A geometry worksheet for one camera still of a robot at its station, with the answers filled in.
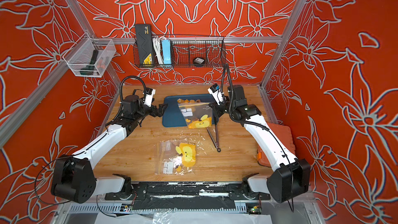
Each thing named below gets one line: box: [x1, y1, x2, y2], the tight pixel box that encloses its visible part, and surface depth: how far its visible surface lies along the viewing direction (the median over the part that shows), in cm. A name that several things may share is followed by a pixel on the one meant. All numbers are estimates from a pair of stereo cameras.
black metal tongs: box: [205, 123, 222, 153], surface depth 90 cm
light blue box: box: [161, 39, 172, 65], surface depth 92 cm
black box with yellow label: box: [134, 23, 155, 65], surface depth 89 cm
